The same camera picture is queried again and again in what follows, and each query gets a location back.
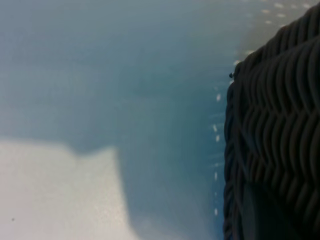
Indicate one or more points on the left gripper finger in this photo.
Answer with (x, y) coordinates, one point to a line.
(265, 215)

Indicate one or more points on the dark brown wicker basket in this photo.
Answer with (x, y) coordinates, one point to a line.
(280, 112)

